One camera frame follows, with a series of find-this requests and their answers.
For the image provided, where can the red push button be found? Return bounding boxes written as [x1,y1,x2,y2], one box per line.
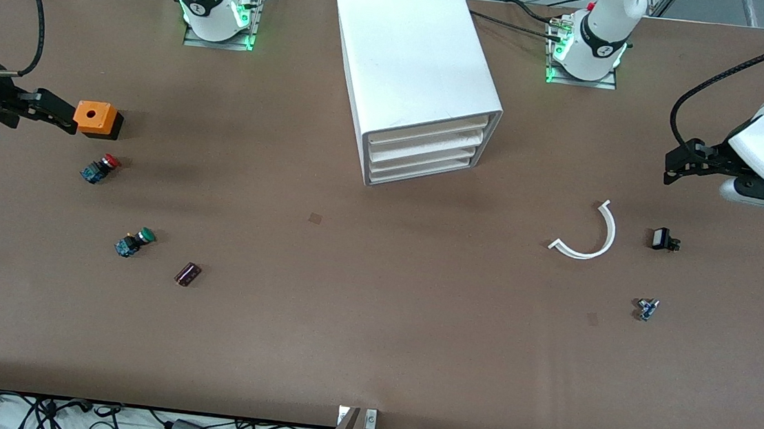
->
[79,151,121,187]

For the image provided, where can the green push button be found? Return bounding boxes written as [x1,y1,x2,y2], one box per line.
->
[114,224,157,261]

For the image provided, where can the orange box with hole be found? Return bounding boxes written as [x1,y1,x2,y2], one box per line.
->
[71,100,125,142]

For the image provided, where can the white curved plastic piece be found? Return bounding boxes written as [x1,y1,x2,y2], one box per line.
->
[548,195,619,263]

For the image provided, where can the dark purple capacitor cylinder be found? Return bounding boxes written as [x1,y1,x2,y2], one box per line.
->
[173,261,203,289]

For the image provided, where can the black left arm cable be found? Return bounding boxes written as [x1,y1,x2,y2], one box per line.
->
[666,19,764,160]

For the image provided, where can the black switch white face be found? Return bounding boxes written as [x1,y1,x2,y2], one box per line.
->
[651,227,682,253]

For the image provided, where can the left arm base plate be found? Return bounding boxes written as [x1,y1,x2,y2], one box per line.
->
[544,12,625,91]

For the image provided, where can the black cable on table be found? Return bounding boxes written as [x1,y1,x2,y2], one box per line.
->
[468,10,566,44]
[502,0,559,26]

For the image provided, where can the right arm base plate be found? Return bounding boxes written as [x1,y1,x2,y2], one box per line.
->
[183,0,265,52]

